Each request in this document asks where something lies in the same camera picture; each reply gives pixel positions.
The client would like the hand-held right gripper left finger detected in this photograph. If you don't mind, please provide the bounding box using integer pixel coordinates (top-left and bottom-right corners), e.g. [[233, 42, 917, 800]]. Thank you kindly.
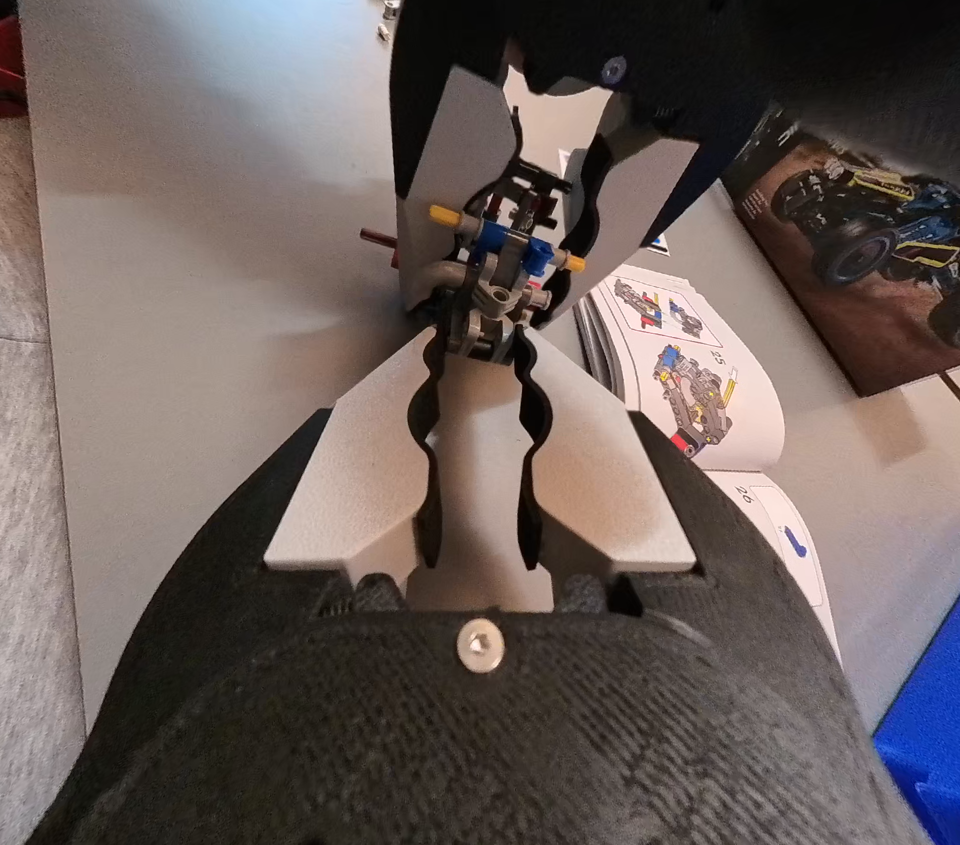
[[264, 326, 453, 572]]

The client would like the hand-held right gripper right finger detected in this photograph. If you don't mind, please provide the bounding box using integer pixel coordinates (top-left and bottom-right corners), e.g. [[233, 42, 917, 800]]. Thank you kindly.
[[516, 327, 711, 575]]

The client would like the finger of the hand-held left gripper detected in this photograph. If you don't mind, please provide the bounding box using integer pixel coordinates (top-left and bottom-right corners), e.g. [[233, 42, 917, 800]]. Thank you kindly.
[[551, 89, 704, 330], [394, 63, 528, 314]]

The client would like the grey blue lego assembly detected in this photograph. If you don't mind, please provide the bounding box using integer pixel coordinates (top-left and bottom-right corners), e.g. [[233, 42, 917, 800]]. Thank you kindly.
[[358, 158, 591, 366]]

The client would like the lego instruction booklet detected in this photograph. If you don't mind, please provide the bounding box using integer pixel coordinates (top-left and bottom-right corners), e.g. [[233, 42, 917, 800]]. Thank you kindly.
[[573, 263, 843, 666]]

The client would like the lego set box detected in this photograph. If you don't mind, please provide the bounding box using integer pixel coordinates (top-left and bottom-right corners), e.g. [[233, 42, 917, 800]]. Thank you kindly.
[[720, 108, 960, 398]]

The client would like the blue plastic bin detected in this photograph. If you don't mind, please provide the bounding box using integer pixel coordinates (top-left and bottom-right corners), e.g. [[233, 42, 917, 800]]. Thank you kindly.
[[872, 596, 960, 845]]

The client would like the red object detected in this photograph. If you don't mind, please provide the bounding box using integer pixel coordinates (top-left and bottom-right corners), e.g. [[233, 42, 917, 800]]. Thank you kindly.
[[0, 16, 31, 119]]

